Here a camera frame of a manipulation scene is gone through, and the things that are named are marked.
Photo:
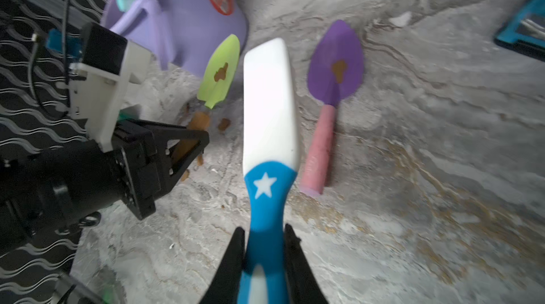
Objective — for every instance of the brown soil pieces on table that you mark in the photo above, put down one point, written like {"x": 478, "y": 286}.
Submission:
{"x": 212, "y": 163}

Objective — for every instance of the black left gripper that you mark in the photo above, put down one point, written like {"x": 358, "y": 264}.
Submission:
{"x": 146, "y": 161}

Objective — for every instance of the white brush blue handle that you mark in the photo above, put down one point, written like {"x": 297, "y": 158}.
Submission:
{"x": 271, "y": 157}

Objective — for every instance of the light green trowel wooden handle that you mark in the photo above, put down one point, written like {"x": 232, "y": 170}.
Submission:
{"x": 216, "y": 82}

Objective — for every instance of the light blue trowel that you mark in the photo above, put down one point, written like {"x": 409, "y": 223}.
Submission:
{"x": 124, "y": 5}

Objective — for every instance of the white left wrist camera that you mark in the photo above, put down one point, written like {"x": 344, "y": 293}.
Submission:
{"x": 107, "y": 65}

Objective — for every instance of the small purple trowel pink handle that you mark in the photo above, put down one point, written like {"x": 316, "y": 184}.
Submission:
{"x": 335, "y": 72}

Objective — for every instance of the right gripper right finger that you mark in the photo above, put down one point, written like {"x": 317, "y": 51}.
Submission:
{"x": 302, "y": 285}

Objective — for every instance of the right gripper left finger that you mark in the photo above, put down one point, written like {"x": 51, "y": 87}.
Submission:
{"x": 225, "y": 285}

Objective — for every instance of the purple plastic bucket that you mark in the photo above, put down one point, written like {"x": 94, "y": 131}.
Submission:
{"x": 179, "y": 32}

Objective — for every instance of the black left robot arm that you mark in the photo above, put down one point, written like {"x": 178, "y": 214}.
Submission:
{"x": 22, "y": 216}

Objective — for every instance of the blue tape measure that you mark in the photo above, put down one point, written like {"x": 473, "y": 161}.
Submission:
{"x": 524, "y": 32}

